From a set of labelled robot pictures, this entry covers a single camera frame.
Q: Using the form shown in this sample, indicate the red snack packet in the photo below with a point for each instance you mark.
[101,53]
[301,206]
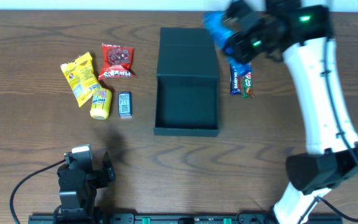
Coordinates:
[117,61]

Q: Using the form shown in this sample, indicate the yellow mentos bottle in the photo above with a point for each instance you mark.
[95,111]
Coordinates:
[101,103]

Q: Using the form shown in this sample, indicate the small dark blue gum pack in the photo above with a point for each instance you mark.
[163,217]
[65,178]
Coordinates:
[125,104]

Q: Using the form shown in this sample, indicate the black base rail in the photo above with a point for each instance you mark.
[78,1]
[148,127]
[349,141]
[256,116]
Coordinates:
[128,218]

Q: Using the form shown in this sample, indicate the kitkat milo bar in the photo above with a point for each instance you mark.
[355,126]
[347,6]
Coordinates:
[247,86]

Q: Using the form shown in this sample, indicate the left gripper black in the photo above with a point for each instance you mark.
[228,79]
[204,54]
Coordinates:
[96,175]

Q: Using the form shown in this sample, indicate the dairy milk chocolate bar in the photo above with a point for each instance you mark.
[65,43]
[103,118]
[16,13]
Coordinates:
[235,88]

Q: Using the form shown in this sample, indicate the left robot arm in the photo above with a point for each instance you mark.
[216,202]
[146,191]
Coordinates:
[79,204]

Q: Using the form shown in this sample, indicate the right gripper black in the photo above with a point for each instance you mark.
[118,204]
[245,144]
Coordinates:
[237,40]

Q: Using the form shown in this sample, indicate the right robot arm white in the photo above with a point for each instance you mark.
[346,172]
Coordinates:
[305,38]

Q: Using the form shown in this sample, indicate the blue oreo pack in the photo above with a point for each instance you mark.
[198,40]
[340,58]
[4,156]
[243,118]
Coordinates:
[213,22]

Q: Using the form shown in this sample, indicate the black gift box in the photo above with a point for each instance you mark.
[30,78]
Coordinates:
[187,84]

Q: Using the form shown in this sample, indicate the yellow candy bag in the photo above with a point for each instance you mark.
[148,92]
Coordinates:
[80,76]

